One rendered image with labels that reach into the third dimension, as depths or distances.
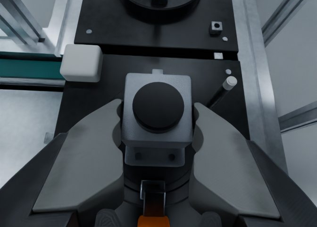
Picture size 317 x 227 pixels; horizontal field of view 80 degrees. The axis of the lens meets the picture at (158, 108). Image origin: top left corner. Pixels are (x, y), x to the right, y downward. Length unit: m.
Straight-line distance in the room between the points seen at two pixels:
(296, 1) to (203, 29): 0.13
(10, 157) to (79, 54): 0.18
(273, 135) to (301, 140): 0.16
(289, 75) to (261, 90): 0.19
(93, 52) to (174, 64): 0.11
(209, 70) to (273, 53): 0.24
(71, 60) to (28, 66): 0.09
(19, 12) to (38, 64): 0.07
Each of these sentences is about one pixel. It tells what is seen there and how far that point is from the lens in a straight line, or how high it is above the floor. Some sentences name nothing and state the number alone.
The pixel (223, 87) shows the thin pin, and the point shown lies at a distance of 0.16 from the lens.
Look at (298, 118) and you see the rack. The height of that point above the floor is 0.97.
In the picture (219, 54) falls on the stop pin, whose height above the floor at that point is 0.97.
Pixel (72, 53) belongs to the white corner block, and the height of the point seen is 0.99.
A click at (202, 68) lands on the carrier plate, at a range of 0.28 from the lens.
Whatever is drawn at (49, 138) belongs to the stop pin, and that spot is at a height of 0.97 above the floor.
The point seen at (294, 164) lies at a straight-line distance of 0.43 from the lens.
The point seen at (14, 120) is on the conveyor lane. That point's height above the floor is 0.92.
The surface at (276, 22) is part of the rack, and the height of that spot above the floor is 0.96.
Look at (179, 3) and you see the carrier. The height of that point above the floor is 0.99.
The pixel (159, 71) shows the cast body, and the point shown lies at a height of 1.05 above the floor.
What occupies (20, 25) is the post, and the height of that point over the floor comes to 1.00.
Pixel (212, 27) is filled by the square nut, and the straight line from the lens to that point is 0.31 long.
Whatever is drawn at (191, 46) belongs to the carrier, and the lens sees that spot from 0.30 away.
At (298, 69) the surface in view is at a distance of 0.51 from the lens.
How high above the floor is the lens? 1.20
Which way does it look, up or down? 71 degrees down
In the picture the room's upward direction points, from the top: 8 degrees clockwise
